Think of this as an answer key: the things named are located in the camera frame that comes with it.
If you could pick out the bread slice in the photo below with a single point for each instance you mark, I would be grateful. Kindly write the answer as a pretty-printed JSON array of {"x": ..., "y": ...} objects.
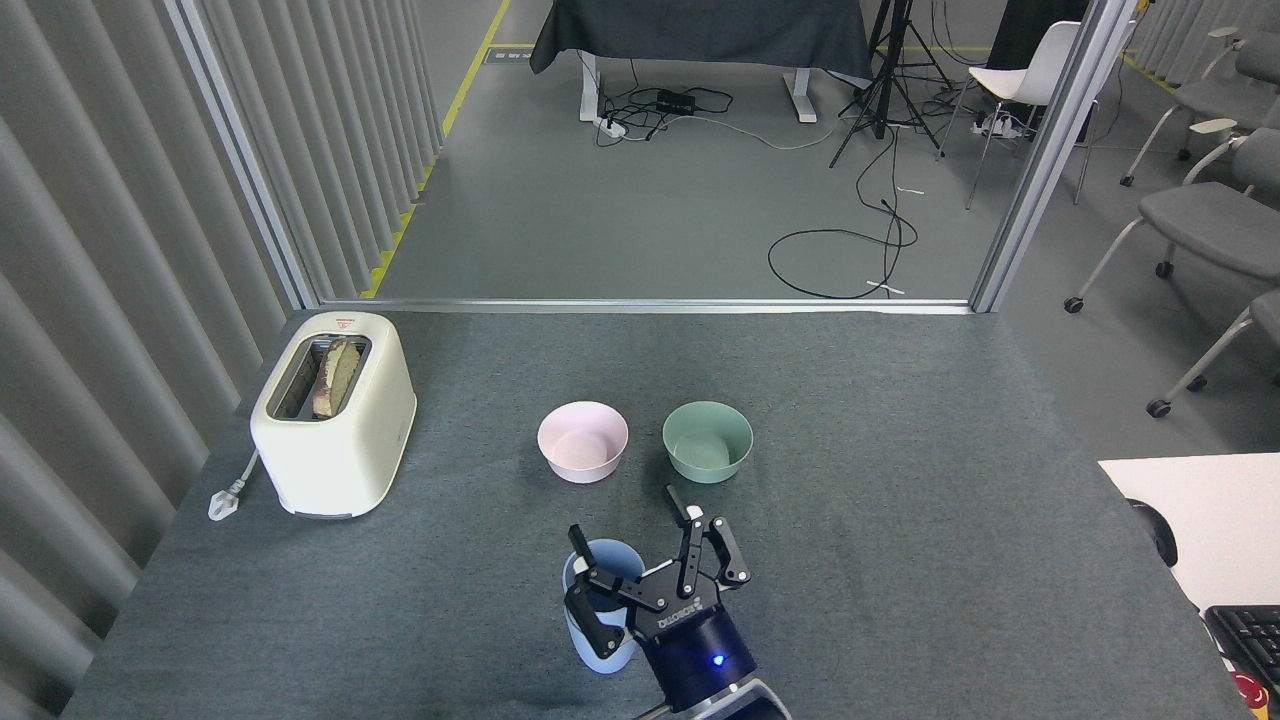
[{"x": 338, "y": 375}]

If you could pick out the pink bowl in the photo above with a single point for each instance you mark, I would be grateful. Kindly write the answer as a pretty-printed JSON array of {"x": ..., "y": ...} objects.
[{"x": 583, "y": 462}]

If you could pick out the red round object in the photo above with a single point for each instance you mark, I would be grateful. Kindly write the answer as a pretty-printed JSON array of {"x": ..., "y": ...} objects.
[{"x": 1250, "y": 690}]

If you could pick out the green bowl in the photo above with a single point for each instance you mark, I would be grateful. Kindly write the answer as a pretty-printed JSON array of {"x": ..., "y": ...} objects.
[{"x": 707, "y": 465}]

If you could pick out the dark grey table cloth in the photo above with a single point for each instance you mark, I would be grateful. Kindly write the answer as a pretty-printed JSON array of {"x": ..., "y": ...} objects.
[{"x": 700, "y": 30}]

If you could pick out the white table leg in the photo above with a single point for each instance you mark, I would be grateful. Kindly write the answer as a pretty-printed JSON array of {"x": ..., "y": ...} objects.
[
  {"x": 589, "y": 90},
  {"x": 799, "y": 98}
]

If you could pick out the grey chair with armrests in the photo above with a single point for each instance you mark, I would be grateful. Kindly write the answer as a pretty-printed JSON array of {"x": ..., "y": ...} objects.
[{"x": 1225, "y": 100}]

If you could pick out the silver frame post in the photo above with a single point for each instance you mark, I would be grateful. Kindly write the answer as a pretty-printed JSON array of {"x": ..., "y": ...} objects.
[
  {"x": 245, "y": 160},
  {"x": 1050, "y": 160}
]

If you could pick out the black tripod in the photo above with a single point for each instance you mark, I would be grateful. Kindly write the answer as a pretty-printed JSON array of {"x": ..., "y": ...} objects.
[{"x": 884, "y": 90}]

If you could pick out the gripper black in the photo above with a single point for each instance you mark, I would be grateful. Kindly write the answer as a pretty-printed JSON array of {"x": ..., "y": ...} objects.
[{"x": 700, "y": 650}]

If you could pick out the white power strip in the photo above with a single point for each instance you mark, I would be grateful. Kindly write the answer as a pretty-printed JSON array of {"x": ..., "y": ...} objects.
[
  {"x": 612, "y": 126},
  {"x": 995, "y": 125}
]

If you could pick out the white chair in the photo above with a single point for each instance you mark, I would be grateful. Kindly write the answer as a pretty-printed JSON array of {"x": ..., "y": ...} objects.
[{"x": 1035, "y": 75}]

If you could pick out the cream white toaster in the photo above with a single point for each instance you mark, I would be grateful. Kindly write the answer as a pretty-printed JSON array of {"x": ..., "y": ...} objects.
[{"x": 340, "y": 460}]

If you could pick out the black keyboard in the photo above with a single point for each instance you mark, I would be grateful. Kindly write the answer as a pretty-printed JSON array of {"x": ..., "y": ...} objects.
[{"x": 1250, "y": 640}]

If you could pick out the white desk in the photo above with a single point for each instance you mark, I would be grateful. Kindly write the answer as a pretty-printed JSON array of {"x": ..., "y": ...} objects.
[{"x": 1225, "y": 520}]

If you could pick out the black round object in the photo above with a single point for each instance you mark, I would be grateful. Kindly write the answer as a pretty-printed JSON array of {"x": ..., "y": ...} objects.
[{"x": 1160, "y": 535}]

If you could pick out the silver frame rail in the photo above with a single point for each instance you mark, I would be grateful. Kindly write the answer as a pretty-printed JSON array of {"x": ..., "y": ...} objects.
[{"x": 650, "y": 305}]

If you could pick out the grey chair on castors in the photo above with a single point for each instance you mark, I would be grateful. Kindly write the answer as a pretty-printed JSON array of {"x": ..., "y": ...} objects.
[
  {"x": 1210, "y": 220},
  {"x": 1215, "y": 355}
]

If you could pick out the black power adapter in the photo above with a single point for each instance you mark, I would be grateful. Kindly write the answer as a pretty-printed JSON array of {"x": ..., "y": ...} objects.
[{"x": 676, "y": 101}]

